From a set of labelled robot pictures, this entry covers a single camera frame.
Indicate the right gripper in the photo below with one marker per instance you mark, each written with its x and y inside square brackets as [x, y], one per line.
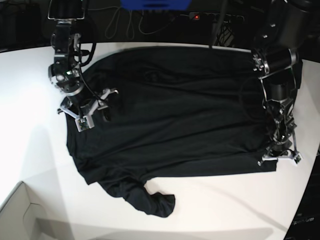
[83, 115]

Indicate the black power strip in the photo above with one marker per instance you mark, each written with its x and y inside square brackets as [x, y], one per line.
[228, 18]

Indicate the black t-shirt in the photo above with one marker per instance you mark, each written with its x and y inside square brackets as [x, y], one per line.
[180, 112]

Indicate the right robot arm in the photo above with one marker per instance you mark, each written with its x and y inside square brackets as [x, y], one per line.
[80, 101]

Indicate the blue bin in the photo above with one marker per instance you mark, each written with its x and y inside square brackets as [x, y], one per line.
[176, 5]

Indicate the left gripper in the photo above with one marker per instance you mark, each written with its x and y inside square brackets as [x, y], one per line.
[293, 156]

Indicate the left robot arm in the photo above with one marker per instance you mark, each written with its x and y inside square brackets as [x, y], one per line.
[274, 53]

